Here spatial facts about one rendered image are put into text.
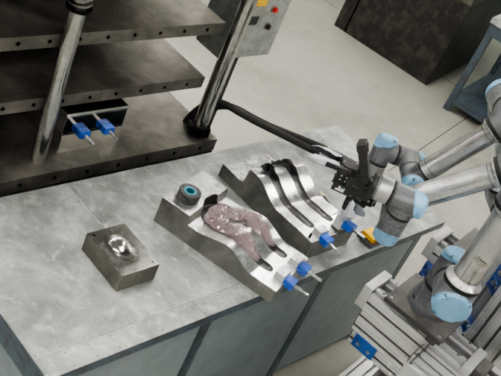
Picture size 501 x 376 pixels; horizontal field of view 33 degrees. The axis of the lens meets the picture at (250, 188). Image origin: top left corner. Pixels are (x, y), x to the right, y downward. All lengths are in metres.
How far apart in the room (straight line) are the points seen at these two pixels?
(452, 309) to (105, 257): 1.06
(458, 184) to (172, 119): 1.45
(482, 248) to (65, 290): 1.22
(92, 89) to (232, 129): 2.24
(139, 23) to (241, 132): 2.27
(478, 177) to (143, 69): 1.41
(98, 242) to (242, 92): 3.09
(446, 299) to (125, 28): 1.40
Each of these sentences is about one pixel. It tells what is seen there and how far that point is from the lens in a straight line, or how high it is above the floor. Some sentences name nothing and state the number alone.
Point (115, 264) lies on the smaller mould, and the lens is 2.65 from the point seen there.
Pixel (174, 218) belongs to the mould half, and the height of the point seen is 0.86.
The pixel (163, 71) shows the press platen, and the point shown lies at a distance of 3.34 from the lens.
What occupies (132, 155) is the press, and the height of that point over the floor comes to 0.78.
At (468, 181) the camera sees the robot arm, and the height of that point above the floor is 1.52.
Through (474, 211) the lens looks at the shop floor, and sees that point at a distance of 5.68.
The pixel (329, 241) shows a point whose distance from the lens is 3.06.
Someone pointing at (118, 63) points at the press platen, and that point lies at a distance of 3.29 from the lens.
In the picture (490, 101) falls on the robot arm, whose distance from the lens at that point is 2.98.
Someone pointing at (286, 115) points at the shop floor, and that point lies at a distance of 5.61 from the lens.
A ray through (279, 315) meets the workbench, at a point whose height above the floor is 0.51.
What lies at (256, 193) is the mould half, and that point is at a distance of 3.17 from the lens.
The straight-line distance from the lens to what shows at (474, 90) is 7.06.
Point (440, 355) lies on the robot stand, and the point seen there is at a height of 0.96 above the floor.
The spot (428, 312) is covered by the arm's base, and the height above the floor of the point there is 1.07.
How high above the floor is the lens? 2.63
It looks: 33 degrees down
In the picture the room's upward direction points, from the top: 25 degrees clockwise
